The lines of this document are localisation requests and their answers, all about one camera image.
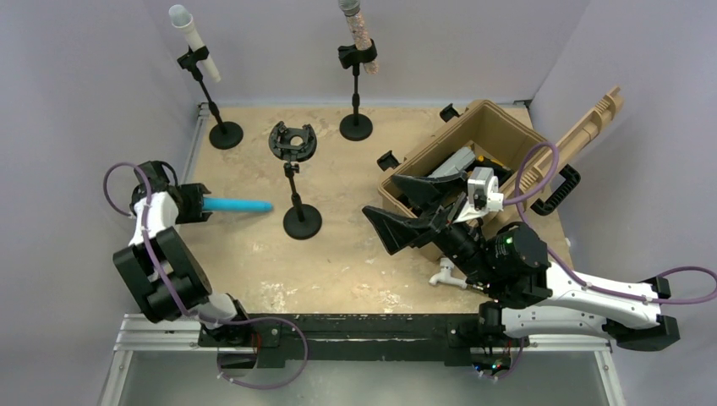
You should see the black shockmount mic stand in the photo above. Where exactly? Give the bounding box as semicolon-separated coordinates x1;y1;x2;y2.
268;121;322;240

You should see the tan plastic case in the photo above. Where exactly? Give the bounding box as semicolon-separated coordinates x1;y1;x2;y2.
376;85;625;265

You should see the white plastic faucet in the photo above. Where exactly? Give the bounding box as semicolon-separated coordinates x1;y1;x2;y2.
429;257;468;289

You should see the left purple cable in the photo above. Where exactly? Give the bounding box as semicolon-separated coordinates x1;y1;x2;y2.
102;162;225;326

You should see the black clip mic stand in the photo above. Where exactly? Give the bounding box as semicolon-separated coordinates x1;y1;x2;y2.
337;39;377;141

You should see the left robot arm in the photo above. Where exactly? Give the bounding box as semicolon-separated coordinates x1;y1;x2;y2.
112;161;255;346

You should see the blue microphone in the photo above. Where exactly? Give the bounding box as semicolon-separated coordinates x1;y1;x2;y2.
202;196;273;213

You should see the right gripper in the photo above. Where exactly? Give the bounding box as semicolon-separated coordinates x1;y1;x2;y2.
361;172;496;288

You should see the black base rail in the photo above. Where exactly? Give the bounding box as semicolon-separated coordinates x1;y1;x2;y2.
199;312;513;368

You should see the glitter rhinestone microphone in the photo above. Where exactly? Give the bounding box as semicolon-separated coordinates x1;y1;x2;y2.
337;0;378;78

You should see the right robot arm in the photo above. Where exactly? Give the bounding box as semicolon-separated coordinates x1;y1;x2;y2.
363;167;680;352

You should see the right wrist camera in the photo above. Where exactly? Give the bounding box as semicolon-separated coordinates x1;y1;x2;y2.
453;167;504;222

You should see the grey device in case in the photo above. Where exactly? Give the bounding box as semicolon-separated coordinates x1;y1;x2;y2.
429;146;476;178

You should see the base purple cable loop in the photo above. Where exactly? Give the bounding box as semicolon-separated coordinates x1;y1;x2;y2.
216;316;309;392

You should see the left black mic stand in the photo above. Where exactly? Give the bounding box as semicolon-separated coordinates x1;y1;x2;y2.
177;46;244;150

